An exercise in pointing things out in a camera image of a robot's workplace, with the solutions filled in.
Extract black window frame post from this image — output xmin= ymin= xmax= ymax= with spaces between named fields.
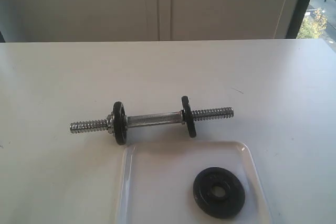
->
xmin=285 ymin=0 xmax=310 ymax=39

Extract white cabinet doors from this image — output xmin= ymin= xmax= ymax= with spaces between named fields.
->
xmin=1 ymin=0 xmax=297 ymax=42

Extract black weight plate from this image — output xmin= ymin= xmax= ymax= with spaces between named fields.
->
xmin=193 ymin=167 xmax=245 ymax=219
xmin=112 ymin=101 xmax=127 ymax=145
xmin=181 ymin=95 xmax=196 ymax=138

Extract chrome threaded dumbbell bar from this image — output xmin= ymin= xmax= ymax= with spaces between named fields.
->
xmin=69 ymin=107 xmax=234 ymax=134

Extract white rectangular tray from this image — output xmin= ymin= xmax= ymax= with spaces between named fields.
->
xmin=115 ymin=141 xmax=273 ymax=223

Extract chrome collar nut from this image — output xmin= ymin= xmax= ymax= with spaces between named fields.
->
xmin=106 ymin=113 xmax=113 ymax=134

